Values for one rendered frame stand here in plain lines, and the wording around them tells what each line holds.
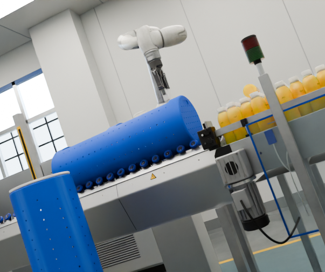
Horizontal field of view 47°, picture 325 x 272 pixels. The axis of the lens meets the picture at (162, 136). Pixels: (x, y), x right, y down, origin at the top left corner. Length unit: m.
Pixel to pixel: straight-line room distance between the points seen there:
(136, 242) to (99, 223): 1.64
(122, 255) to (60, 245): 2.25
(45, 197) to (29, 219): 0.11
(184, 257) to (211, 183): 0.87
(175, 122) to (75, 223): 0.67
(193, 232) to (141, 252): 1.34
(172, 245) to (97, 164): 0.84
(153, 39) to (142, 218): 0.98
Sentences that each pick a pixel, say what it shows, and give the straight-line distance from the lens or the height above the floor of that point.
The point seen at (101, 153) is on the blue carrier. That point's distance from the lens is 2.05.
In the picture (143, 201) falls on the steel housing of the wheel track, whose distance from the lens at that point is 1.99.
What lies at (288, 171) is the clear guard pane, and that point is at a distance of 1.60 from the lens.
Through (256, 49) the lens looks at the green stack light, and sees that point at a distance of 1.51.
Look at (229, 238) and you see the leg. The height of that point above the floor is 0.47.
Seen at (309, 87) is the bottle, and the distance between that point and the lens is 1.69.
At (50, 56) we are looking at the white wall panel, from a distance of 5.34.
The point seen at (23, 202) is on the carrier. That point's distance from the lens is 1.70.
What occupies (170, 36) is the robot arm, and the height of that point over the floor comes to 1.58.
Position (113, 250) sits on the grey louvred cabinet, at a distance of 3.89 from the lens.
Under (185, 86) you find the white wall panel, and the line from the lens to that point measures 4.87.
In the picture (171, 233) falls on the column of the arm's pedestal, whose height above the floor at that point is 0.49.
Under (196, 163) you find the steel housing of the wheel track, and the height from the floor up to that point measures 0.87.
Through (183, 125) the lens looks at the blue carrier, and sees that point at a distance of 1.83.
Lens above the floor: 0.86
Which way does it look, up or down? 6 degrees up
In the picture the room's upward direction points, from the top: 20 degrees counter-clockwise
